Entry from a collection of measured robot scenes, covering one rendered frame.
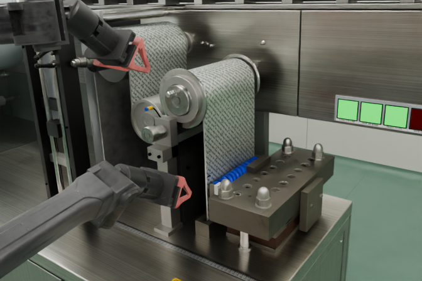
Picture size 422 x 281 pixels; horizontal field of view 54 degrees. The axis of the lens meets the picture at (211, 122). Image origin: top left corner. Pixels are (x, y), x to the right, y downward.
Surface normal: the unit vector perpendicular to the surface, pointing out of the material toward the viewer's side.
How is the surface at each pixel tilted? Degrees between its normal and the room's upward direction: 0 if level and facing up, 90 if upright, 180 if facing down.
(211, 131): 90
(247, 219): 90
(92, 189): 31
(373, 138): 90
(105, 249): 0
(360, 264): 0
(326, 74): 90
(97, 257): 0
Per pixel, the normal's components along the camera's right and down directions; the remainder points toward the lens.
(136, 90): 0.81, 0.18
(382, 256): -0.04, -0.95
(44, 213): 0.44, -0.77
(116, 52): -0.48, -0.40
